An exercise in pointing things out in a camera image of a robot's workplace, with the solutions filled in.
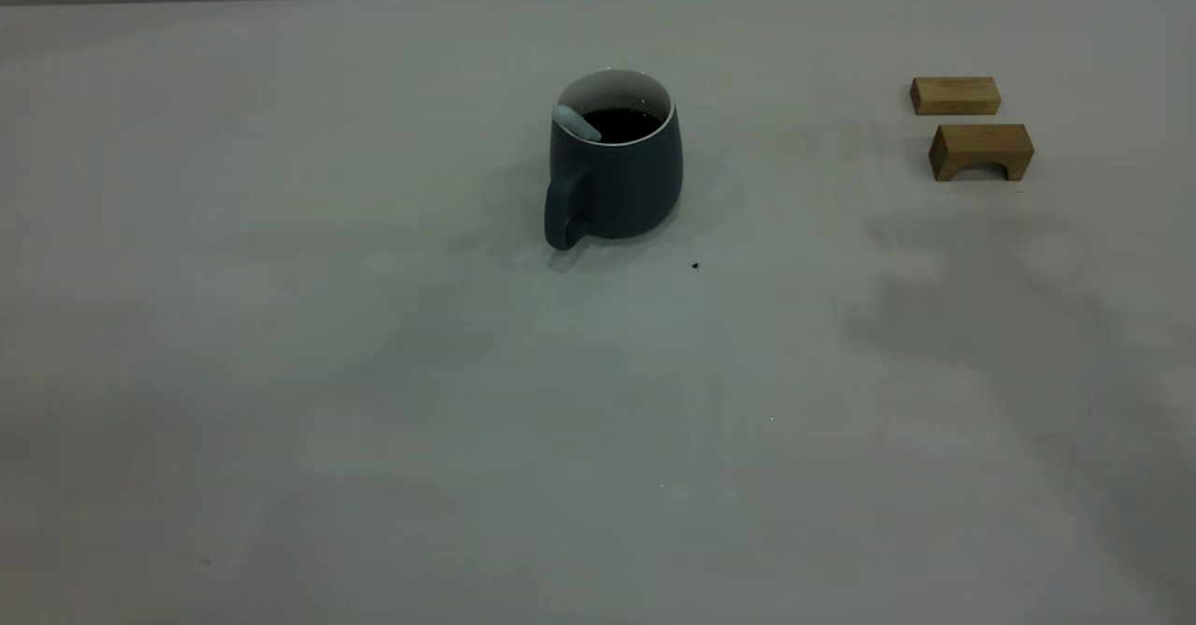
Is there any dark grey ceramic mug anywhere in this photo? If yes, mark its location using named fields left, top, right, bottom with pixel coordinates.
left=545, top=69, right=685, bottom=252

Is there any arched wooden block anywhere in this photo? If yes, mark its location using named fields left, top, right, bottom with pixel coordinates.
left=929, top=123, right=1035, bottom=183

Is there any flat rectangular wooden block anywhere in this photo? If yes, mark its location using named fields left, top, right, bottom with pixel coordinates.
left=910, top=77, right=1002, bottom=117

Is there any metal spoon light blue handle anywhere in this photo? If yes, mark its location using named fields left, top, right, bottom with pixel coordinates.
left=551, top=105, right=604, bottom=143

